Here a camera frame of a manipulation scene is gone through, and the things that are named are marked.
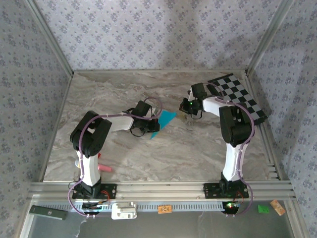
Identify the blue cloth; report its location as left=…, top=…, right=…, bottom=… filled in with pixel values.
left=150, top=111, right=178, bottom=139

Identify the black grey chessboard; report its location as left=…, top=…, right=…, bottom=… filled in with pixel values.
left=207, top=73, right=268, bottom=124

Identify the black flat bar device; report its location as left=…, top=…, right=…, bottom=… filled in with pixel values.
left=28, top=205, right=69, bottom=221

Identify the small brown box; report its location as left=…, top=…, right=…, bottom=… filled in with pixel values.
left=269, top=199, right=286, bottom=216

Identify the right gripper thin black cable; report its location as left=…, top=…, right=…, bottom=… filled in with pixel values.
left=190, top=108, right=203, bottom=120

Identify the gripper thin black cable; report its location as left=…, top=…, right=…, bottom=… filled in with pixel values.
left=130, top=125, right=147, bottom=138
left=190, top=108, right=203, bottom=120

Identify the left gripper thin black cable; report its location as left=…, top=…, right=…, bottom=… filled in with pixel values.
left=130, top=125, right=147, bottom=138

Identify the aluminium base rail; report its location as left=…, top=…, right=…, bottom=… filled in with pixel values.
left=27, top=180, right=297, bottom=201

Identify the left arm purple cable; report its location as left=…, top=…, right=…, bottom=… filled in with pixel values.
left=67, top=97, right=163, bottom=219

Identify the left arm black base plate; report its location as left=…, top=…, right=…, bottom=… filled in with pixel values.
left=71, top=182, right=117, bottom=199

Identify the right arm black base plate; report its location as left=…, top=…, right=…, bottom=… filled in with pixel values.
left=203, top=182, right=250, bottom=199

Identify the slotted grey cable duct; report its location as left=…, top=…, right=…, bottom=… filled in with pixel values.
left=39, top=202, right=231, bottom=213

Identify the aluminium side rail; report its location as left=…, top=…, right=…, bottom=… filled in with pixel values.
left=244, top=71, right=282, bottom=180
left=38, top=71, right=75, bottom=181

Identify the white plastic bracket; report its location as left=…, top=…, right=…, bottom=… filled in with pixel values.
left=111, top=202, right=138, bottom=220

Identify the aluminium frame post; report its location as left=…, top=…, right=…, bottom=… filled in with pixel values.
left=24, top=0, right=75, bottom=76
left=245, top=0, right=297, bottom=76

